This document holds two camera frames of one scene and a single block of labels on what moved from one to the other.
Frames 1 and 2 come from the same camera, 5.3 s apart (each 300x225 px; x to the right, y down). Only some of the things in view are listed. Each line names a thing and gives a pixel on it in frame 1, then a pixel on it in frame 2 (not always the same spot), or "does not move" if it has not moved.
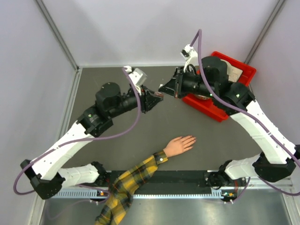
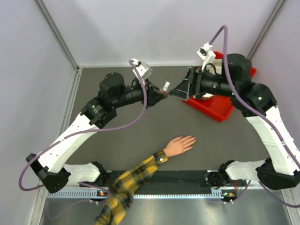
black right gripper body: (181, 80) to (195, 76)
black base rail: (168, 181) does not move
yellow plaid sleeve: (123, 187) does not move
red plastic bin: (207, 107) does not move
